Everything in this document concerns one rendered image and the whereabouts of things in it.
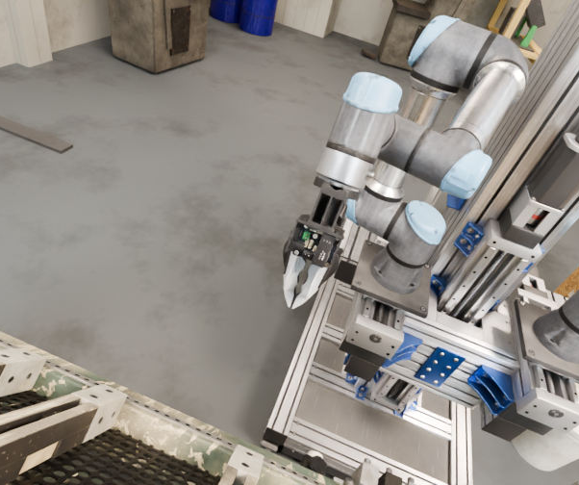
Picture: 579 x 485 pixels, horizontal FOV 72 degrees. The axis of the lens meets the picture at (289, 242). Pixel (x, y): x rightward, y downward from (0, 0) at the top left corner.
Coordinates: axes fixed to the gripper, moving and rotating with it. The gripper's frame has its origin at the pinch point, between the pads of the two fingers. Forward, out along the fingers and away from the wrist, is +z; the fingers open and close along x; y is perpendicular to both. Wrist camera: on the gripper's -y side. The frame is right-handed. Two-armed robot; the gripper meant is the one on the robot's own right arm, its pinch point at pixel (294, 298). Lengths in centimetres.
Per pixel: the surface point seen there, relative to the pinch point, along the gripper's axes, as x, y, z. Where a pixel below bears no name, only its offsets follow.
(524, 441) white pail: 124, -130, 70
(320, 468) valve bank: 20, -24, 47
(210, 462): -4.4, -8.2, 43.8
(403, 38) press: -16, -639, -237
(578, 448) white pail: 136, -116, 56
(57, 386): -42, -8, 43
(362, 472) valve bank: 31, -29, 47
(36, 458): -26.6, 16.6, 32.8
